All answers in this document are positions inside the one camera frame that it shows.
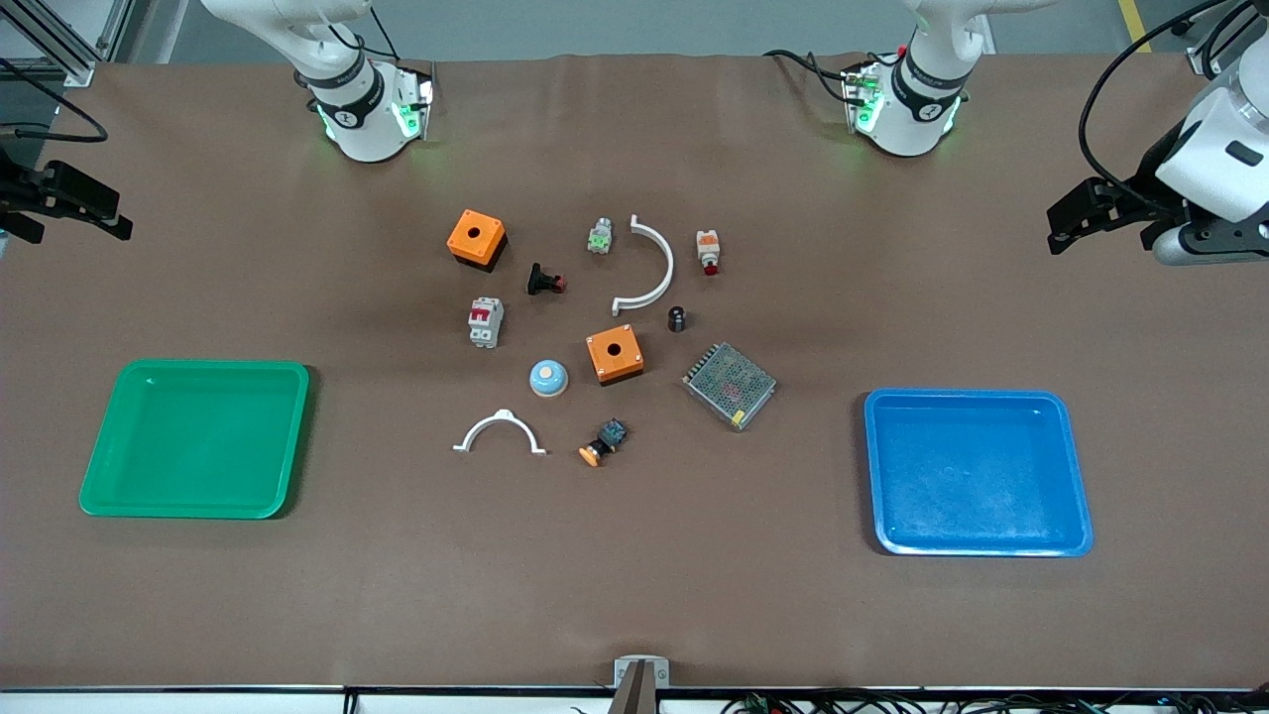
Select black base cable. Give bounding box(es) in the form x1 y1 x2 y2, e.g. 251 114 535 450
763 48 856 106

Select silver base connector plate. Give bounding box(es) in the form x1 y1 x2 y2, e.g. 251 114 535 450
843 61 885 135
395 64 435 142

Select orange mushroom button switch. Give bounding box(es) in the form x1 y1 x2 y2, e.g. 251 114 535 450
578 417 629 468

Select silver left base connector plate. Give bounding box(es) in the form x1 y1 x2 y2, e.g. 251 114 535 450
843 61 885 135

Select large white curved bracket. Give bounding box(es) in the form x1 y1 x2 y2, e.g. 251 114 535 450
611 214 676 317

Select white red circuit breaker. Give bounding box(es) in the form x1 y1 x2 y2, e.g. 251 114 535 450
468 297 506 349

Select green plastic tray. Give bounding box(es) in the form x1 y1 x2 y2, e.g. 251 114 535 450
79 359 310 520

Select brown wedge post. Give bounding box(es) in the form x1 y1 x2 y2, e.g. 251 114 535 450
607 660 661 714

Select blue plastic tray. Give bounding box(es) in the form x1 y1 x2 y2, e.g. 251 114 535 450
864 389 1095 557

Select metal mesh power supply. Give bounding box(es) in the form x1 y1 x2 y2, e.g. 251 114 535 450
681 342 777 431

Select silver right base connector plate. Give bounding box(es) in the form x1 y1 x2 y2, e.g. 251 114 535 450
395 64 435 142

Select aluminium frame profile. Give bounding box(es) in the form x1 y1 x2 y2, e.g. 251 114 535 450
1170 0 1269 78
0 0 136 88

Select small white curved bracket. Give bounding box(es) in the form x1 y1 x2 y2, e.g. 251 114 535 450
453 409 548 456

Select grey metal edge bracket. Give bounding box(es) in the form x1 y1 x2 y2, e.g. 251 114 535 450
614 655 671 689

